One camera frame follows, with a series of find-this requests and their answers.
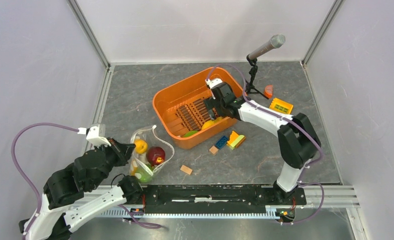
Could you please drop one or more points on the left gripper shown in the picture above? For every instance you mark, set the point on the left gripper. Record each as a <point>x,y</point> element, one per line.
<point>124,151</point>

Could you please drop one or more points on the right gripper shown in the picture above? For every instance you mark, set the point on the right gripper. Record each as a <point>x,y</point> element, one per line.
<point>211,103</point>

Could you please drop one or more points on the yellow toy lemon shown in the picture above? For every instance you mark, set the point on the yellow toy lemon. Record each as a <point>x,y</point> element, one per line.
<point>141,146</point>

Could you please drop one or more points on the yellow toy mango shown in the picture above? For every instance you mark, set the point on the yellow toy mango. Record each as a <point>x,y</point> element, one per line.
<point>210,123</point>

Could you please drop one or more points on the polka dot zip top bag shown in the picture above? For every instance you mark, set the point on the polka dot zip top bag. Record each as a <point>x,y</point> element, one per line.
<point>139,160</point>

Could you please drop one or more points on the green toy lettuce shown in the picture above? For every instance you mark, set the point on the green toy lettuce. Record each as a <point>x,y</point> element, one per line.
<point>143,175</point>

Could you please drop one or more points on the dark red toy onion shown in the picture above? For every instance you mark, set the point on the dark red toy onion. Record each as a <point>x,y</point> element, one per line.
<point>155,155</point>

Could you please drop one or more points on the orange plastic basket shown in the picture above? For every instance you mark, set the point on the orange plastic basket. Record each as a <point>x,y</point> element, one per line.
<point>180,109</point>

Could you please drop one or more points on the green toy lime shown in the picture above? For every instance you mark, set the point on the green toy lime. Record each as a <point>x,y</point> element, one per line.
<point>190,133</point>

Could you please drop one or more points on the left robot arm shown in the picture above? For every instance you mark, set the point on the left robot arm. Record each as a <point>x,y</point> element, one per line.
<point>55,219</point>

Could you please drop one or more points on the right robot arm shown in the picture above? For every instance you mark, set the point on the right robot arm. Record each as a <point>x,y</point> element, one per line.
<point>297,139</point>

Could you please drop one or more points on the black microphone tripod stand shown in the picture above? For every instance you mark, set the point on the black microphone tripod stand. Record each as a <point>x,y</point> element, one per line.
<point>250,88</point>

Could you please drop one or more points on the yellow green brown brick stack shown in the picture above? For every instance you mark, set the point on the yellow green brown brick stack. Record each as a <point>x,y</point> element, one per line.
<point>235,140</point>

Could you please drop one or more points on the blue toy brick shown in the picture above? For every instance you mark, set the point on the blue toy brick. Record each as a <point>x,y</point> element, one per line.
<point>221,142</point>

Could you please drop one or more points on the orange semicircle toy slice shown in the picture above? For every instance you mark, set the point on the orange semicircle toy slice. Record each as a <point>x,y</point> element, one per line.
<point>268,91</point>

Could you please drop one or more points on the small tan wooden cube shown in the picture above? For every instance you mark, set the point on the small tan wooden cube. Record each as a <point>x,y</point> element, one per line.
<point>213,150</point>

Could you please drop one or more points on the yellow window toy brick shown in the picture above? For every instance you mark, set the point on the yellow window toy brick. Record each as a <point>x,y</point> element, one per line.
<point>281,106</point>

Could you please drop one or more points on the tan wooden block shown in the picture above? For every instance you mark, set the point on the tan wooden block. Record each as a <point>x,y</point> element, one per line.
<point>186,169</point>

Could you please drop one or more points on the silver microphone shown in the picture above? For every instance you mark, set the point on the silver microphone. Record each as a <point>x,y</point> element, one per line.
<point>275,42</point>

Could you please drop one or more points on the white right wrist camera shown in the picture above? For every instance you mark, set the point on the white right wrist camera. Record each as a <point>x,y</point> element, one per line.
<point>211,83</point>

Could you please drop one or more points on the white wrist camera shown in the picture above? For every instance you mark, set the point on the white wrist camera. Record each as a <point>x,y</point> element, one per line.
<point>95,135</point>
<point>211,83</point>

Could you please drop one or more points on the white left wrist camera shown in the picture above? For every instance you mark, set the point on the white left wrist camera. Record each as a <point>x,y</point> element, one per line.
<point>95,135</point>

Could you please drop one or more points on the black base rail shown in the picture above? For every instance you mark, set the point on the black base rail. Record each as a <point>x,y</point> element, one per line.
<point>213,198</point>

